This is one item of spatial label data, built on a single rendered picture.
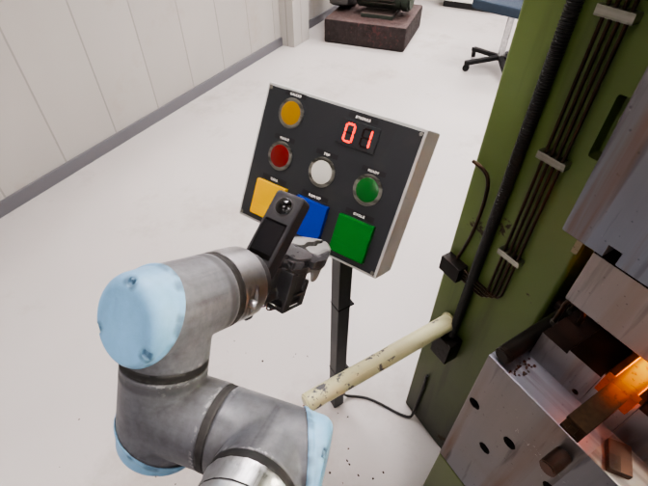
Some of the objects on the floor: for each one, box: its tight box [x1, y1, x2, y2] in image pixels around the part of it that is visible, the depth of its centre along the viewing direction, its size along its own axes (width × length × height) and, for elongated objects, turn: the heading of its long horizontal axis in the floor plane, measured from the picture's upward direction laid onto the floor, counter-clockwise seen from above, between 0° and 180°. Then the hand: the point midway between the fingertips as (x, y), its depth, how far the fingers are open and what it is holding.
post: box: [330, 258, 353, 408], centre depth 124 cm, size 4×4×108 cm
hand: (324, 243), depth 70 cm, fingers closed
